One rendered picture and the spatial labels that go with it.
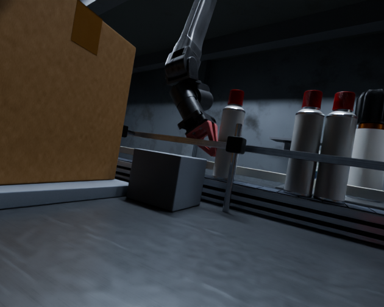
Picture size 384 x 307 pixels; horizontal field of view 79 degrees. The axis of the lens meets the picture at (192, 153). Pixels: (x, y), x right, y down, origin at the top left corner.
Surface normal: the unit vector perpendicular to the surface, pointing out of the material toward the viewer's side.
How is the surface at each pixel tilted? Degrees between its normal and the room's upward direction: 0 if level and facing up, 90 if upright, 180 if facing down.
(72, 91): 90
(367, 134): 90
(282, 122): 90
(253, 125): 90
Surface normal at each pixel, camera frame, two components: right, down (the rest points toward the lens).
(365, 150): -0.63, -0.11
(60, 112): 0.91, 0.15
